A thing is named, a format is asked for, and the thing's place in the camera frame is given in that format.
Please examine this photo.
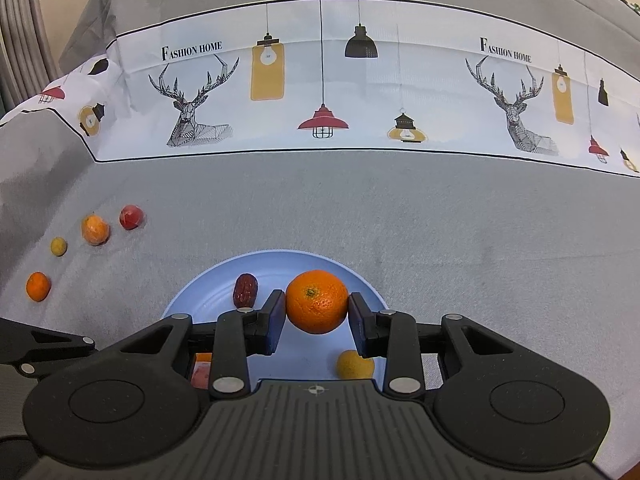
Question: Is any orange tangerine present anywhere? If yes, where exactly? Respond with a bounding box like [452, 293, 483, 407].
[285, 269, 350, 336]
[26, 271, 52, 303]

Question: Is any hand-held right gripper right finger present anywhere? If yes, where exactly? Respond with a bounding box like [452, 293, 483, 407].
[348, 291, 546, 402]

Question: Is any blue plate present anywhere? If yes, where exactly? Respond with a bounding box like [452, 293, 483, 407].
[161, 250, 388, 386]

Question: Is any grey curtain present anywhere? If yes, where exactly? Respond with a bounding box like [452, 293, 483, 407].
[0, 0, 53, 111]

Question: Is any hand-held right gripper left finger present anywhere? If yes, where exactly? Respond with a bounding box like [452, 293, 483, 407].
[95, 289, 287, 403]

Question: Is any red date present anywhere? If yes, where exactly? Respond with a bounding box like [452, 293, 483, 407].
[232, 273, 258, 310]

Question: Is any plastic red fruit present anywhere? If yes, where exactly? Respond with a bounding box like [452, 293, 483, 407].
[119, 204, 146, 231]
[191, 353, 213, 391]

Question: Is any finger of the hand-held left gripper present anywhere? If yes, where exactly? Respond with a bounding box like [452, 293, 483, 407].
[0, 316, 97, 378]

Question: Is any plastic wrapped orange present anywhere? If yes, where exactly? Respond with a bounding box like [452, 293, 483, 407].
[81, 215, 111, 247]

